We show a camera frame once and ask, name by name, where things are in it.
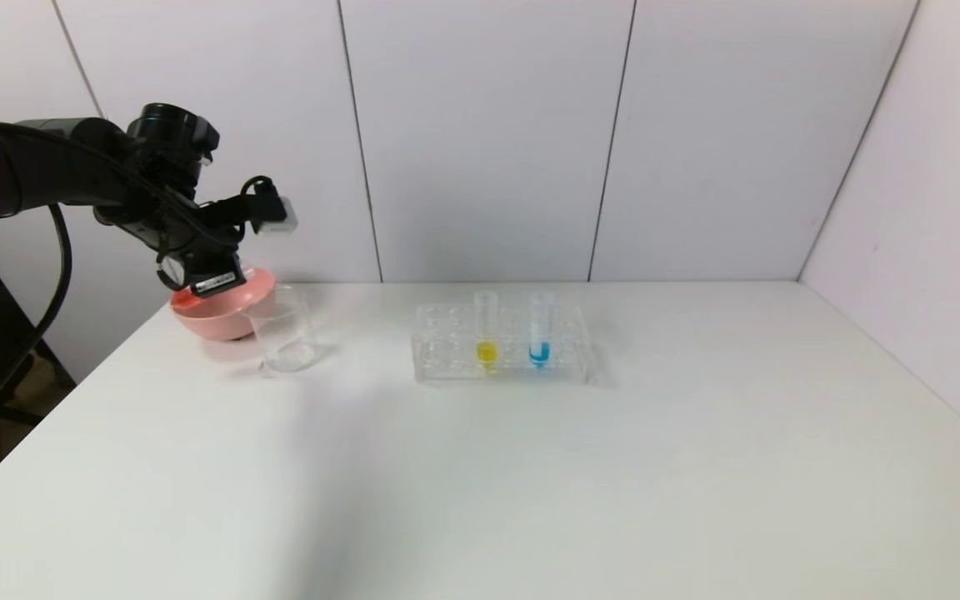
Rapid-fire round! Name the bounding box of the pink bowl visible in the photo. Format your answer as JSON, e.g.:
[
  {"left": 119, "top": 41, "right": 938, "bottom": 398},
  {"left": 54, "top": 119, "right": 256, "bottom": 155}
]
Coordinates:
[{"left": 170, "top": 267, "right": 278, "bottom": 343}]

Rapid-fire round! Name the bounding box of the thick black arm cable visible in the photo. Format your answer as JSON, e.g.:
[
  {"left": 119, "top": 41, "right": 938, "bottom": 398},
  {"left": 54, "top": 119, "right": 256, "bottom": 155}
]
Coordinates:
[{"left": 0, "top": 202, "right": 74, "bottom": 440}]

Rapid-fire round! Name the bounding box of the clear glass beaker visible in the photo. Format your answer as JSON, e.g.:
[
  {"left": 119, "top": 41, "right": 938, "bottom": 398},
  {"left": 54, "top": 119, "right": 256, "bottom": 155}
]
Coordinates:
[{"left": 247, "top": 286, "right": 319, "bottom": 376}]

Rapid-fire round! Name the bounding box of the test tube with blue pigment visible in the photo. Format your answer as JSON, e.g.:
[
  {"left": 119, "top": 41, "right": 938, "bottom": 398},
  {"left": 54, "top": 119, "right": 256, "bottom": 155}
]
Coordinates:
[{"left": 528, "top": 292, "right": 554, "bottom": 370}]

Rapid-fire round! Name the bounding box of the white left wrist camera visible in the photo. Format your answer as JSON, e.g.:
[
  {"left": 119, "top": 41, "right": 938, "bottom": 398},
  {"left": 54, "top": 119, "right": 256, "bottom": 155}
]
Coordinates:
[{"left": 253, "top": 193, "right": 298, "bottom": 237}]

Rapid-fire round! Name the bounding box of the test tube with yellow pigment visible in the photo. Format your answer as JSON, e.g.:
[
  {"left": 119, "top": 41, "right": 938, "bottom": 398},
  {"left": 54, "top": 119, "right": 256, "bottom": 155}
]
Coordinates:
[{"left": 475, "top": 292, "right": 499, "bottom": 370}]

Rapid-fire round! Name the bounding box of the clear acrylic test tube rack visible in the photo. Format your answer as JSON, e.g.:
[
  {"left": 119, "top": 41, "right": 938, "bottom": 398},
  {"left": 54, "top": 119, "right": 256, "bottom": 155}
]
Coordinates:
[{"left": 412, "top": 300, "right": 591, "bottom": 386}]

